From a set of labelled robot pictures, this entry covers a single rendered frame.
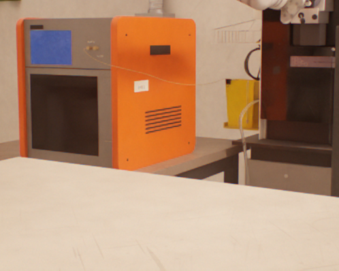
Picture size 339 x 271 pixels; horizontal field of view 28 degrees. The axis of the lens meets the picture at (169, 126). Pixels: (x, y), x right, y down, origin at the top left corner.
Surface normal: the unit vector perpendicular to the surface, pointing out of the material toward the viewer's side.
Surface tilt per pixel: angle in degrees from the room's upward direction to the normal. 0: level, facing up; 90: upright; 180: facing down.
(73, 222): 0
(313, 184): 90
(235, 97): 93
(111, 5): 90
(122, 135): 90
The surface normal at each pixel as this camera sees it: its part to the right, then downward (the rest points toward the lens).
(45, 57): -0.52, 0.11
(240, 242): 0.00, -0.99
